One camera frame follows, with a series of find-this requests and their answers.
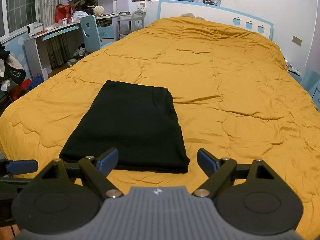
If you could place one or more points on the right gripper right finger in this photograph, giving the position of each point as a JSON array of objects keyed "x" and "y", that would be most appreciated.
[{"x": 218, "y": 171}]

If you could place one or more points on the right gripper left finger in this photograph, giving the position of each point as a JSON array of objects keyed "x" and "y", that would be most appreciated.
[{"x": 94, "y": 172}]

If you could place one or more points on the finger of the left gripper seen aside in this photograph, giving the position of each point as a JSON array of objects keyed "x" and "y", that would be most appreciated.
[{"x": 21, "y": 167}]

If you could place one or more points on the black long-sleeve sweater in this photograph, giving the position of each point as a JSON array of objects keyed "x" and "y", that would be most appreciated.
[{"x": 139, "y": 121}]

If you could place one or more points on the pile of clothes left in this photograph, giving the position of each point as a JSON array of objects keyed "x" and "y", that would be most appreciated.
[{"x": 14, "y": 83}]

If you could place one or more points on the orange quilted bed cover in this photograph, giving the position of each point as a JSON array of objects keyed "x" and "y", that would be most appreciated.
[{"x": 231, "y": 91}]

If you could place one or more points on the light blue desk chair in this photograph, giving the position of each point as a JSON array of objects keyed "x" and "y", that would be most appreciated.
[{"x": 91, "y": 34}]

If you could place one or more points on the blue white drawer cabinet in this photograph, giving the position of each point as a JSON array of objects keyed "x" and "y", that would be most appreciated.
[{"x": 310, "y": 82}]

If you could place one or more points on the white blue desk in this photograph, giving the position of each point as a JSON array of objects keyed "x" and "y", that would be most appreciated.
[{"x": 37, "y": 47}]

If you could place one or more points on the grey rolling cart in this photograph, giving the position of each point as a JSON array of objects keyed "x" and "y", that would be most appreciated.
[{"x": 129, "y": 22}]

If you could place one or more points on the red bag on desk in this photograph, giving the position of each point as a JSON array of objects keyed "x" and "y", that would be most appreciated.
[{"x": 64, "y": 11}]

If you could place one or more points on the window with curtain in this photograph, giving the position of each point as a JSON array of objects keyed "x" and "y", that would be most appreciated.
[{"x": 16, "y": 15}]

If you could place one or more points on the white blue headboard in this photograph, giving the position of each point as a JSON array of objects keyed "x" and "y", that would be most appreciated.
[{"x": 212, "y": 13}]

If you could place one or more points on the beige wall switch plate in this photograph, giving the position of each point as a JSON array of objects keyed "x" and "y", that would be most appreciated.
[{"x": 296, "y": 40}]

